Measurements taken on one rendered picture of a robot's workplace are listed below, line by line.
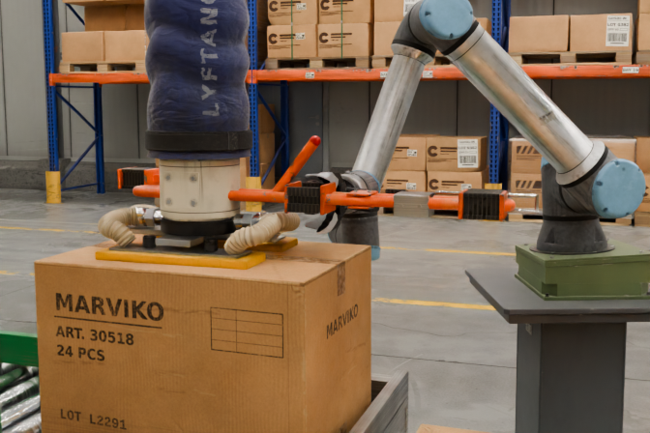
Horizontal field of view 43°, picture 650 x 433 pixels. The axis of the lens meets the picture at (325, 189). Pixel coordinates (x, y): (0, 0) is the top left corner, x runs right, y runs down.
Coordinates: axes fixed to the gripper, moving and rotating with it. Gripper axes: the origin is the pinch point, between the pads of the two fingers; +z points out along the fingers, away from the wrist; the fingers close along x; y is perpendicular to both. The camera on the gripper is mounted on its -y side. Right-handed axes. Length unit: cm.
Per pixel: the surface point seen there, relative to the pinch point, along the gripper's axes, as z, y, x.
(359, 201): 2.8, -8.6, 1.4
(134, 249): 13.2, 35.7, -10.0
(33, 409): -2, 74, -54
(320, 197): 3.9, -0.9, 1.8
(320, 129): -828, 291, -12
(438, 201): 2.5, -24.2, 2.2
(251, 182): -690, 324, -69
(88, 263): 18.3, 43.2, -12.5
